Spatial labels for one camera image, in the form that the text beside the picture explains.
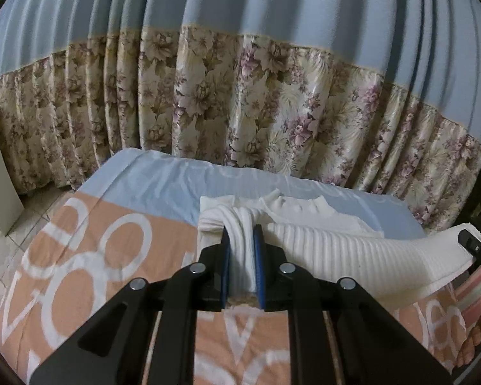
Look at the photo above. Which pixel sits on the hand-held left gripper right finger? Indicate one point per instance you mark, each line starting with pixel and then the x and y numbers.
pixel 258 272

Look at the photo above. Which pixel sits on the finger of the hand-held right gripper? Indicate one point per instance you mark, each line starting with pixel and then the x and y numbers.
pixel 471 242

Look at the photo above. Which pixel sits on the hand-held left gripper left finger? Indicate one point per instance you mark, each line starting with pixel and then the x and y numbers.
pixel 224 272

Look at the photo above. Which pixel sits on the white knit sweater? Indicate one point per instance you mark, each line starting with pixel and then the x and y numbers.
pixel 344 256

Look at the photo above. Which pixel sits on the person's foot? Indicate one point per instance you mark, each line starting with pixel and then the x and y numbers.
pixel 479 341

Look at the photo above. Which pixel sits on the light blue bed sheet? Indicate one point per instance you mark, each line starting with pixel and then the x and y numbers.
pixel 152 184

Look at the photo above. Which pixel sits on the peach printed blanket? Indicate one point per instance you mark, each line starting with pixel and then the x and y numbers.
pixel 104 256

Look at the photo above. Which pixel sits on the blue and floral curtain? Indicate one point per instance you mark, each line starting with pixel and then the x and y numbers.
pixel 240 88

